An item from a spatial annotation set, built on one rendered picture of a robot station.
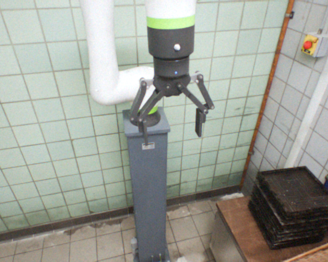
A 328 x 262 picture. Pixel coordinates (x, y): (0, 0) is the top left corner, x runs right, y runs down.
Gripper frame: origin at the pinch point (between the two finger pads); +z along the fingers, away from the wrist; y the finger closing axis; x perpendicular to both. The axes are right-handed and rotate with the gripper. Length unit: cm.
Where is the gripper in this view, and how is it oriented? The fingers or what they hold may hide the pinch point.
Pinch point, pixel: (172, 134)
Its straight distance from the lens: 62.2
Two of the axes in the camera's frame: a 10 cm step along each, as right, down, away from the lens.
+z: 0.4, 8.3, 5.6
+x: 2.0, 5.4, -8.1
